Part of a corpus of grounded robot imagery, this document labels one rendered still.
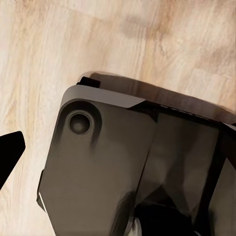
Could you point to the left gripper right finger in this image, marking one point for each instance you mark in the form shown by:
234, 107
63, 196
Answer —
228, 146

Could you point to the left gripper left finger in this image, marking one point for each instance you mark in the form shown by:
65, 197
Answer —
12, 146

